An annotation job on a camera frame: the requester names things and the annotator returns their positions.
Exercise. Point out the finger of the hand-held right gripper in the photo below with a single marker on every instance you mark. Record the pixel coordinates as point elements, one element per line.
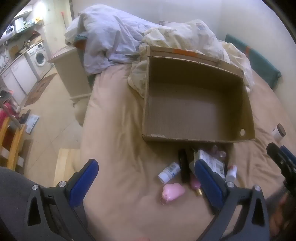
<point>290,158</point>
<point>275,154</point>

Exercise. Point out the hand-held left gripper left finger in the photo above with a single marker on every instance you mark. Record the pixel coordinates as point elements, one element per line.
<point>84,183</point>

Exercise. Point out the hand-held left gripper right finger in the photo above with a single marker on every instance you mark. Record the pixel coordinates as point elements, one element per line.
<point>208,185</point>

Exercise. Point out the white rectangular device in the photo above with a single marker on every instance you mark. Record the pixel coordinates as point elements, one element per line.
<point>212,162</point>

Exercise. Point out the white charger adapter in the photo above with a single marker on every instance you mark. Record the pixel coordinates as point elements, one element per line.
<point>192,166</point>

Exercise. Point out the white jar with red label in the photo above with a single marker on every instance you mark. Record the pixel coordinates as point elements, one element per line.
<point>231,173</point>

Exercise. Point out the black flashlight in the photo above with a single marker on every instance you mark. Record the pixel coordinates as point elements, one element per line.
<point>184,164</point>

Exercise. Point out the pink cloud-shaped case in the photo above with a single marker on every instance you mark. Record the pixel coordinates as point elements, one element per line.
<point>172,192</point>

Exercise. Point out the white bottle with blue label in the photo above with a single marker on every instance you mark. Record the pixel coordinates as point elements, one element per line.
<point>170,172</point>

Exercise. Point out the brown cardboard box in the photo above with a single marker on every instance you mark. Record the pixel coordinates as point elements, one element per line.
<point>196,104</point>

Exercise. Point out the person's right hand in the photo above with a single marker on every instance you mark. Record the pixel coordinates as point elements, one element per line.
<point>279,222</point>

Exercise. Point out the white jar with brown lid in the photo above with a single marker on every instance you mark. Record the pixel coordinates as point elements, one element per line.
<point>278,134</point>

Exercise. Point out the yellow wooden chair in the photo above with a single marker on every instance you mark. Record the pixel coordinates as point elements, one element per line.
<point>13,148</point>

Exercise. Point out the white bathroom scale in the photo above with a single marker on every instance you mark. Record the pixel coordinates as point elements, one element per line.
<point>32,122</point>

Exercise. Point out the black shoe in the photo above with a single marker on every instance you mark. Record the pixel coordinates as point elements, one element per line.
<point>24,117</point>

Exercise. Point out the teal cushion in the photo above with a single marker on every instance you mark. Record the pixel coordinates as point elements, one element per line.
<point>254,58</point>

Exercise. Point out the brown doormat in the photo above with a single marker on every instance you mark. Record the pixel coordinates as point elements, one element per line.
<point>39,90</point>

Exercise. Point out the red bag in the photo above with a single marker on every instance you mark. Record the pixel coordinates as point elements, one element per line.
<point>5,115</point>

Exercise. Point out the beige bedside cabinet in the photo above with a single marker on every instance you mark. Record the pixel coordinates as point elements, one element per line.
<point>74,74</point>

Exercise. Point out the grey pink shoe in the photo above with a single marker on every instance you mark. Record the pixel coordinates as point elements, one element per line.
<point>5,94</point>

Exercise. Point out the white kitchen cabinets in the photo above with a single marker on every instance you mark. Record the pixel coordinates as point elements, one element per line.
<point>20,71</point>

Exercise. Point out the white washing machine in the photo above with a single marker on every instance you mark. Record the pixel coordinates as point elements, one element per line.
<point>39,58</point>

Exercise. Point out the cream bear-print duvet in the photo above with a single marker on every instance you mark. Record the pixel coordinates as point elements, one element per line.
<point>185,34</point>

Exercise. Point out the lavender duvet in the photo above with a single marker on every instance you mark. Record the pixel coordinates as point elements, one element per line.
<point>111,34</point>

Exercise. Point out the white microwave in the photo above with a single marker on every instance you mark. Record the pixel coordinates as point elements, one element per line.
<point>9,30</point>

